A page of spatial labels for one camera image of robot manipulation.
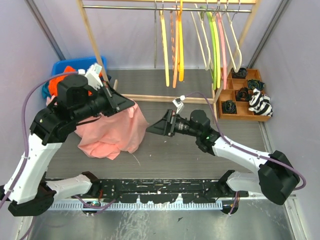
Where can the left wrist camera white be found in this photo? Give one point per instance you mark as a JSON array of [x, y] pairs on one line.
[[92, 75]]

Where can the pale yellow hanger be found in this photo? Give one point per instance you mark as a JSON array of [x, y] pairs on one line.
[[164, 47]]

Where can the wooden clothes rack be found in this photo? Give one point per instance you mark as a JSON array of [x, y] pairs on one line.
[[235, 6]]

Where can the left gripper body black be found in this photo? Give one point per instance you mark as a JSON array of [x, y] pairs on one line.
[[99, 102]]

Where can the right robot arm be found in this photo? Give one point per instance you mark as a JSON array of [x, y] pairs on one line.
[[270, 174]]

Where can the rolled dark sock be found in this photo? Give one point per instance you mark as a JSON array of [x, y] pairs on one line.
[[243, 95], [229, 107], [240, 74], [255, 84]]

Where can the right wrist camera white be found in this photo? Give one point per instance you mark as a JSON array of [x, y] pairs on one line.
[[178, 102]]

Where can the black white striped cloth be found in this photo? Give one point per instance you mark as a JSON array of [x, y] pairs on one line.
[[260, 104]]

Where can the wooden compartment tray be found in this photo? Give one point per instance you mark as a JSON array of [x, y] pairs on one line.
[[233, 85]]

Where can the cream hanger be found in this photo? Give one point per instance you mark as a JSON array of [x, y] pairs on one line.
[[236, 67]]

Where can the yellow green hanger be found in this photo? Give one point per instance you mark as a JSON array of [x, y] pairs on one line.
[[217, 57]]

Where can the pink t shirt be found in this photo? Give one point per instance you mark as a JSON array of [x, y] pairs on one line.
[[107, 137]]

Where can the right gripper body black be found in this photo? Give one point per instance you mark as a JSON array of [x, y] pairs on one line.
[[177, 125]]

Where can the teal garment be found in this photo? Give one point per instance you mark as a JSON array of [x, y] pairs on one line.
[[45, 90]]

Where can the orange garment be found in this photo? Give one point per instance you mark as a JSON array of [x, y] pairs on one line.
[[52, 86]]

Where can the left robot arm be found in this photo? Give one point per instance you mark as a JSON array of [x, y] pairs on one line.
[[76, 101]]

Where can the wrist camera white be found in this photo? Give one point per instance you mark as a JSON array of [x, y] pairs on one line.
[[178, 102], [92, 75]]

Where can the light orange hanger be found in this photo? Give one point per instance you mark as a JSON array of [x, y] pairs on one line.
[[174, 32]]

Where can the blue plastic bin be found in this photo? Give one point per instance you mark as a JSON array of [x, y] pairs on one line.
[[75, 63]]

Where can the white hanger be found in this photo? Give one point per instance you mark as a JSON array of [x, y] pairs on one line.
[[202, 39]]

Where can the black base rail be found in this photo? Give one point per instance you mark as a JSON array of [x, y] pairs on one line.
[[160, 191]]

